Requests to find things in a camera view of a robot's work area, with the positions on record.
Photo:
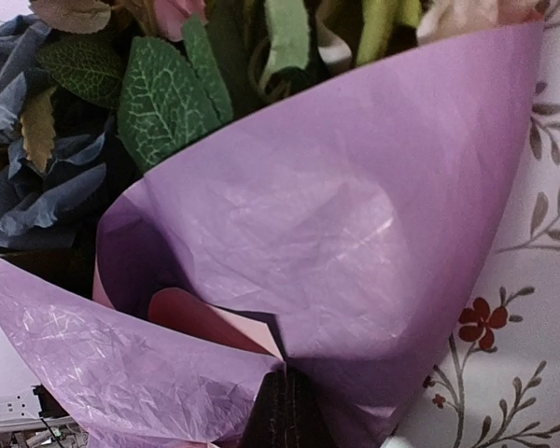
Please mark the pink wrapping paper sheet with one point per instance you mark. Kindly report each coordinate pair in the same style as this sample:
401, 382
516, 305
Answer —
340, 231

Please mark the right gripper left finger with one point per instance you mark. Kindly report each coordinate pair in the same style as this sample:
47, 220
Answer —
267, 422

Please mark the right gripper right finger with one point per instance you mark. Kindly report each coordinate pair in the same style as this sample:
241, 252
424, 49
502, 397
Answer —
304, 423

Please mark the front aluminium rail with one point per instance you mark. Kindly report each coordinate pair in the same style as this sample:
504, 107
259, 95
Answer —
34, 418

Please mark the blue hydrangea stem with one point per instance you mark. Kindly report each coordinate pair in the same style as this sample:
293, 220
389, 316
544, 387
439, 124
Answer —
52, 170

